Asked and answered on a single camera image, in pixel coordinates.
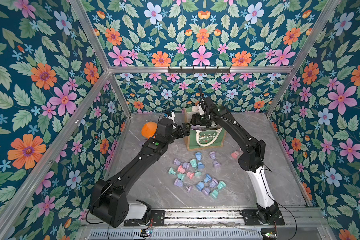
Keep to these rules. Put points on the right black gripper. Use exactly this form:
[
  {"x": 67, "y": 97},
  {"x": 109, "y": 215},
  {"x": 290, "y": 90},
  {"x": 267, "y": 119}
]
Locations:
[{"x": 196, "y": 120}]

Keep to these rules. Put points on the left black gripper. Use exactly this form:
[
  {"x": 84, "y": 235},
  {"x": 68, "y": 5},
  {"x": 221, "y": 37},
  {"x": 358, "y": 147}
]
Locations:
[{"x": 185, "y": 132}]

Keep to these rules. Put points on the green canvas Christmas bag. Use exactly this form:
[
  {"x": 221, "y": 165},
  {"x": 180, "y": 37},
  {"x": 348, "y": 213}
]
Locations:
[{"x": 203, "y": 138}]

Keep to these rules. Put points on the pink hourglass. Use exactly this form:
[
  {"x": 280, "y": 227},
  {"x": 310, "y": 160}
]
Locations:
[{"x": 235, "y": 154}]

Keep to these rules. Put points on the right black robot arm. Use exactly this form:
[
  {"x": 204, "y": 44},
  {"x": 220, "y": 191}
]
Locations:
[{"x": 250, "y": 160}]

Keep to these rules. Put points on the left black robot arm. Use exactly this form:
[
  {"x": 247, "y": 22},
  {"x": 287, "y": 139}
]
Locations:
[{"x": 109, "y": 201}]

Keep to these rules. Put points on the blue hourglass near bag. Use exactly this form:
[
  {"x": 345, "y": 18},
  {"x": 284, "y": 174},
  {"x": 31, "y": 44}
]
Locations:
[{"x": 198, "y": 156}]

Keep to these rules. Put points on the green hourglass left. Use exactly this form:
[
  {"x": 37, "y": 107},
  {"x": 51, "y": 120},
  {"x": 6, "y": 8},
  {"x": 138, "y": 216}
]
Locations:
[{"x": 172, "y": 171}]

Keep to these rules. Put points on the purple hourglass centre right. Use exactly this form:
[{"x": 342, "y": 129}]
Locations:
[{"x": 216, "y": 164}]

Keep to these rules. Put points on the purple hourglass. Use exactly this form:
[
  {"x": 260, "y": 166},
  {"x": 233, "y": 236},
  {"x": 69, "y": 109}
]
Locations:
[
  {"x": 178, "y": 183},
  {"x": 216, "y": 164}
]

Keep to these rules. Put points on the purple hourglass bottom left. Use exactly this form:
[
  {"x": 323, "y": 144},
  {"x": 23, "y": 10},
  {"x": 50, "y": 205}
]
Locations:
[{"x": 178, "y": 183}]

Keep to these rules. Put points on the blue hourglass bottom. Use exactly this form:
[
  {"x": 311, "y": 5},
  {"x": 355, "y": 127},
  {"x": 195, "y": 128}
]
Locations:
[{"x": 200, "y": 186}]

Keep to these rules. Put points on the green hourglass bottom right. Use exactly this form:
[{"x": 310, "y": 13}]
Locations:
[{"x": 215, "y": 192}]

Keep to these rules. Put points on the orange whale toy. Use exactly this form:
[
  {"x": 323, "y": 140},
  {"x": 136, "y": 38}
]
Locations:
[{"x": 149, "y": 129}]

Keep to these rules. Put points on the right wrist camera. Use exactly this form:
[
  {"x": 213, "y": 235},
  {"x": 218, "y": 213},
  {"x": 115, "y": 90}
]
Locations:
[{"x": 197, "y": 109}]

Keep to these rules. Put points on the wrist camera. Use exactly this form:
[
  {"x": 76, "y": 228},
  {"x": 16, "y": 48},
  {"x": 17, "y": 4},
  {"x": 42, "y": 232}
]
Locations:
[
  {"x": 169, "y": 115},
  {"x": 197, "y": 109}
]

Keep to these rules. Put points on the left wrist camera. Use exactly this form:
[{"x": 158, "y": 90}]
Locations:
[{"x": 169, "y": 115}]

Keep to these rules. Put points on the black hook rail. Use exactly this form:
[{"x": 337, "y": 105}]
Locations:
[{"x": 199, "y": 70}]

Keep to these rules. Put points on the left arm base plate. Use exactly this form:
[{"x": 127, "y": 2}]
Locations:
[{"x": 155, "y": 218}]

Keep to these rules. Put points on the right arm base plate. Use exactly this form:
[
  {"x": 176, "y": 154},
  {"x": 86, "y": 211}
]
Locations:
[{"x": 256, "y": 217}]

